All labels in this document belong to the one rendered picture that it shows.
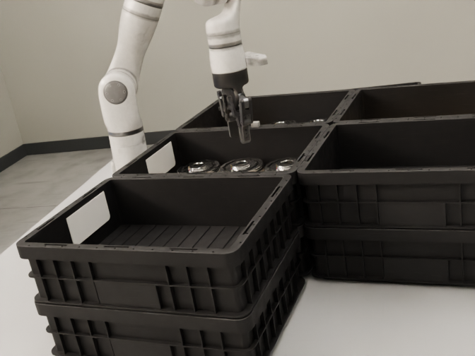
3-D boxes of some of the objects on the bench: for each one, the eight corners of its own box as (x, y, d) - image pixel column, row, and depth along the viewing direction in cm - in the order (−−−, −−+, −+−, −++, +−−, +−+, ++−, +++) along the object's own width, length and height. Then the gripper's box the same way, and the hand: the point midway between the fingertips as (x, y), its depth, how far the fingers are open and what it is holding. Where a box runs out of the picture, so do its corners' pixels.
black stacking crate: (309, 283, 118) (301, 227, 114) (341, 216, 144) (336, 169, 140) (538, 295, 103) (540, 232, 99) (529, 217, 128) (529, 164, 124)
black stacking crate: (47, 361, 108) (29, 303, 104) (132, 273, 134) (120, 224, 129) (259, 387, 93) (247, 321, 88) (309, 283, 118) (301, 227, 114)
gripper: (200, 66, 134) (212, 136, 140) (226, 74, 121) (238, 152, 126) (231, 59, 136) (242, 128, 142) (259, 66, 123) (270, 143, 129)
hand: (239, 133), depth 134 cm, fingers open, 5 cm apart
